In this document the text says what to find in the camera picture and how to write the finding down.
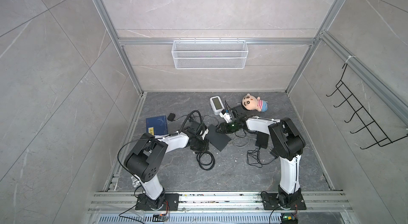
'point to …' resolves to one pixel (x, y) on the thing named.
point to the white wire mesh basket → (210, 54)
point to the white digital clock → (217, 104)
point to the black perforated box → (218, 139)
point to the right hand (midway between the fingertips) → (218, 129)
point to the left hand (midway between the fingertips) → (208, 144)
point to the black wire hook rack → (378, 135)
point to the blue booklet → (156, 125)
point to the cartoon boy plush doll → (251, 102)
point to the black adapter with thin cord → (171, 117)
